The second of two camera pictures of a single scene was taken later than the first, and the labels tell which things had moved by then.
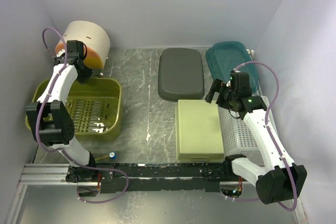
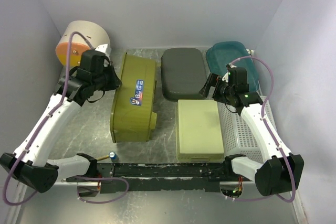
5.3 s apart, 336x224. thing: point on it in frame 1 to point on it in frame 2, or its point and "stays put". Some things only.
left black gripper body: x=85 y=75 to x=108 y=81
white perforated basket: x=237 y=137 stays put
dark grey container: x=180 y=74 stays put
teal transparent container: x=222 y=57 stays put
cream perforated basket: x=198 y=131 stays put
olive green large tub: x=95 y=107 to x=133 y=116
